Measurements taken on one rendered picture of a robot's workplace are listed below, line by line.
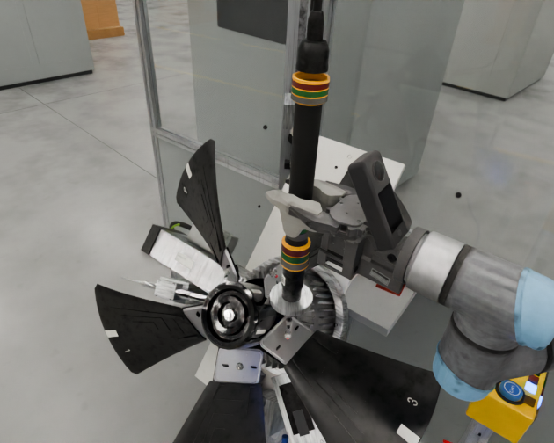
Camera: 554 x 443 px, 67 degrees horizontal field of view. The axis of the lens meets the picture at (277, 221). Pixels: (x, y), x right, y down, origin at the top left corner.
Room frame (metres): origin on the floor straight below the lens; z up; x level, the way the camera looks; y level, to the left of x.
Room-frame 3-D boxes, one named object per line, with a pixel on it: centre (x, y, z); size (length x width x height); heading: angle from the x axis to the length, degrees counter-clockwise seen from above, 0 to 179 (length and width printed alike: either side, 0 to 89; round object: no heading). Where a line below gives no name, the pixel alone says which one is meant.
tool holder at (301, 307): (0.50, -0.03, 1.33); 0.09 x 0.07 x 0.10; 179
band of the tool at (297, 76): (0.49, -0.03, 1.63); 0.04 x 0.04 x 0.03
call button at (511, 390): (0.48, -0.47, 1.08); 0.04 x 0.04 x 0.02
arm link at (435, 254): (0.38, -0.19, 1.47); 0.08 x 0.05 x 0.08; 144
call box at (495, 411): (0.52, -0.50, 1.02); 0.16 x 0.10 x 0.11; 144
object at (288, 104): (1.11, -0.04, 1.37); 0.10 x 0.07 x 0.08; 179
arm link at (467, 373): (0.34, -0.27, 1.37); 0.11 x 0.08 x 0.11; 104
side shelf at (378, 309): (1.00, -0.26, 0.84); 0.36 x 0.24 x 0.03; 54
